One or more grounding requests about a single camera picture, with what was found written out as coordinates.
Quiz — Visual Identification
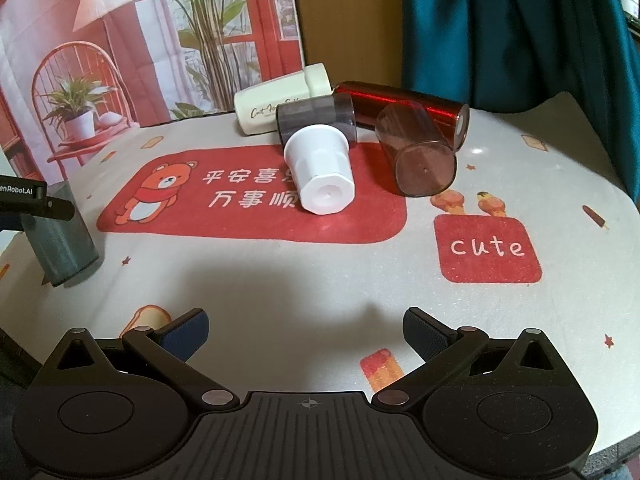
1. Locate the white plastic cup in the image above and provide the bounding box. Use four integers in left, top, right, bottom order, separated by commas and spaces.
283, 125, 356, 216

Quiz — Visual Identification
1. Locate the brown translucent plastic cup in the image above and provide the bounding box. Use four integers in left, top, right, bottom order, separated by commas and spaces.
374, 101, 457, 197

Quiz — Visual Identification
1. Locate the shiny red cylindrical bottle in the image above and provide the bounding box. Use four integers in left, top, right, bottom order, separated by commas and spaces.
333, 80, 471, 152

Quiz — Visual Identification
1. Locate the cream lidded tumbler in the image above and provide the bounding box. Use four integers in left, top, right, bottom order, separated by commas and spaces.
233, 63, 332, 136

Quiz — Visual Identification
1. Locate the red room scene backdrop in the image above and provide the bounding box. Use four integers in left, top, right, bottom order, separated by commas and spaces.
1, 0, 304, 182

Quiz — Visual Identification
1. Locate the bear print tablecloth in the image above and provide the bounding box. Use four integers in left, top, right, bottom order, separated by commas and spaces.
1, 93, 639, 448

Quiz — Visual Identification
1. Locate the teal curtain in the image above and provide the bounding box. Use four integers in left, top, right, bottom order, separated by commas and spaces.
402, 0, 639, 198

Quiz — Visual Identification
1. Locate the dark grey translucent cup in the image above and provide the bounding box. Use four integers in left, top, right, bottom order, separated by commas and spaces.
276, 93, 358, 148

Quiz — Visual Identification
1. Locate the grey translucent plastic cup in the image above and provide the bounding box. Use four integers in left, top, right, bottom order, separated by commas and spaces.
21, 181, 100, 287

